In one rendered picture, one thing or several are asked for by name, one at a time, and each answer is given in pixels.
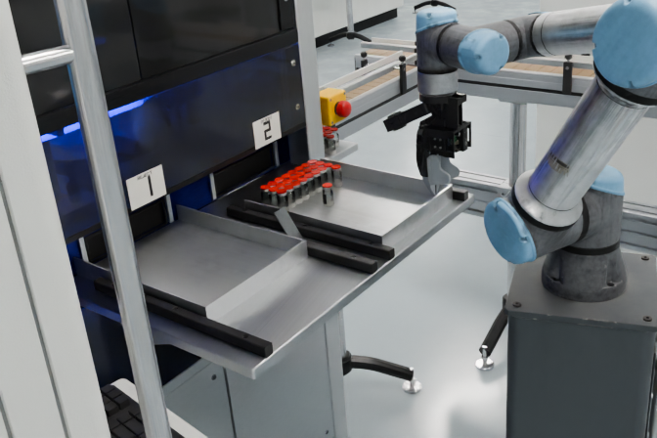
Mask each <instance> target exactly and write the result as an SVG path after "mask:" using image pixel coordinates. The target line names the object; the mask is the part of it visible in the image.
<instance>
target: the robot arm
mask: <svg viewBox="0 0 657 438"><path fill-rule="evenodd" d="M458 22H459V20H458V18H457V12H456V10H454V9H453V8H448V7H434V8H427V9H423V10H421V11H419V12H418V13H417V14H416V32H415V35H416V63H417V90H418V91H419V100H420V101H421V102H422V103H421V104H419V105H417V106H414V107H412V108H410V109H407V110H405V111H402V112H400V111H398V112H393V113H391V115H389V116H387V119H385V120H383V123H384V126H385V128H386V130H387V132H390V131H392V130H393V131H397V130H401V129H403V127H405V126H407V124H408V123H410V122H412V121H414V120H417V119H419V118H421V117H423V116H425V115H428V114H430V113H431V114H432V115H430V116H428V117H427V118H426V119H424V120H422V121H421V122H420V123H419V127H418V129H417V132H416V164H417V168H418V171H419V174H420V176H421V177H422V180H423V182H424V184H425V185H426V187H427V189H428V190H429V191H430V192H431V194H432V195H437V193H438V190H439V186H440V185H441V184H449V183H450V182H451V178H457V177H458V176H459V175H460V170H459V168H458V167H456V166H455V165H453V164H452V163H451V162H450V158H455V152H456V153H457V152H464V151H466V150H467V147H471V121H467V120H462V103H464V102H466V94H463V93H458V91H457V90H458V68H459V69H463V70H466V71H468V72H470V73H473V74H483V75H492V74H495V73H497V72H499V70H500V69H501V68H503V67H504V65H505V64H507V63H511V62H515V61H519V60H523V59H528V58H535V57H547V56H562V55H578V54H592V56H593V60H592V68H593V71H594V74H595V77H594V78H593V80H592V81H591V84H590V85H589V87H588V88H587V90H586V91H585V93H584V94H583V96H582V98H581V99H580V101H579V102H578V104H577V105H576V106H575V107H574V109H573V111H572V112H571V114H570V115H569V117H568V118H567V120H566V121H565V123H564V124H563V126H562V128H561V129H560V131H559V132H558V134H557V135H556V137H555V138H554V140H553V142H552V143H551V145H550V146H549V148H548V149H547V151H546V153H545V155H544V156H543V158H542V159H541V161H540V162H539V164H538V165H537V167H536V169H532V170H528V171H526V172H524V173H523V174H521V175H520V176H519V178H518V179H517V180H516V182H515V184H514V185H513V187H512V188H511V190H510V192H509V193H508V194H507V195H506V196H504V197H497V198H495V199H494V200H493V201H491V202H489V203H488V205H487V206H486V208H485V211H484V226H485V229H486V233H487V236H488V238H489V241H490V243H491V244H492V246H493V248H494V249H495V250H496V252H497V253H498V254H499V255H500V256H501V257H502V258H503V259H505V260H506V261H508V262H511V263H513V264H522V263H525V262H532V261H534V260H535V259H536V258H539V257H541V256H544V255H546V254H547V258H546V260H545V262H544V265H543V268H542V282H543V285H544V286H545V288H546V289H547V290H549V291H550V292H552V293H553V294H555V295H557V296H559V297H562V298H565V299H568V300H573V301H578V302H602V301H608V300H611V299H614V298H616V297H618V296H620V295H621V294H622V293H624V291H625V290H626V288H627V279H628V274H627V270H626V267H625V263H624V260H623V256H622V253H621V249H620V236H621V225H622V213H623V200H624V195H625V192H624V177H623V174H622V173H621V172H620V171H619V170H617V169H616V168H614V167H612V166H609V165H606V164H607V163H608V162H609V160H610V159H611V158H612V156H613V155H614V154H615V152H616V151H618V149H619V148H620V147H621V145H622V144H623V143H624V141H625V140H626V139H627V137H628V136H629V135H630V133H631V132H632V131H633V129H634V128H635V126H636V125H637V124H638V122H639V121H640V120H641V118H642V117H643V116H644V114H645V113H646V112H647V110H648V109H649V108H654V107H657V0H617V1H616V2H614V3H613V4H606V5H599V6H592V7H585V8H578V9H570V10H563V11H555V12H535V13H531V14H528V15H526V16H522V17H517V18H513V19H508V20H503V21H499V22H491V23H486V24H482V25H477V26H468V25H463V24H459V23H458ZM467 128H469V141H467ZM429 153H430V154H429Z"/></svg>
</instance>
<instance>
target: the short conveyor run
mask: <svg viewBox="0 0 657 438"><path fill-rule="evenodd" d="M360 54H361V57H362V58H363V59H362V60H361V68H360V69H358V70H355V71H353V72H351V73H349V74H346V75H344V76H342V77H340V78H337V79H335V80H333V81H332V82H329V83H327V84H325V85H323V86H320V87H319V88H321V87H328V88H334V89H341V90H345V94H346V101H348V102H349V103H350V104H351V107H352V110H351V113H350V115H349V116H347V117H346V118H345V119H343V120H341V121H339V122H337V123H335V124H333V125H332V126H330V128H338V132H337V133H338V135H339V140H343V139H345V138H347V137H349V136H351V135H353V134H354V133H356V132H358V131H360V130H362V129H364V128H365V127H367V126H369V125H371V124H373V123H375V122H376V121H378V120H380V119H382V118H383V117H385V116H386V115H388V114H390V113H392V112H394V111H396V110H398V109H400V108H402V107H404V106H406V105H408V104H409V103H411V102H413V101H415V100H417V99H419V91H418V90H417V65H409V63H411V62H413V61H416V53H415V54H413V55H410V56H408V57H406V56H405V55H403V51H399V52H397V53H395V54H392V55H390V56H388V57H386V58H384V59H381V60H379V61H377V62H375V63H372V64H368V59H366V56H367V55H368V53H367V52H366V51H363V52H361V53H360ZM398 59H399V61H395V60H398ZM393 61H394V62H393ZM391 62H392V63H391ZM385 65H386V66H385ZM372 70H373V71H372ZM361 75H362V76H361ZM359 76H360V77H359ZM357 77H358V78H357ZM355 78H356V79H355ZM353 79H354V80H353ZM351 80H352V81H351ZM348 81H350V82H348ZM346 82H347V83H346ZM344 83H345V84H344ZM342 84H343V85H342ZM340 85H341V86H340ZM337 86H339V87H337ZM335 87H336V88H335Z"/></svg>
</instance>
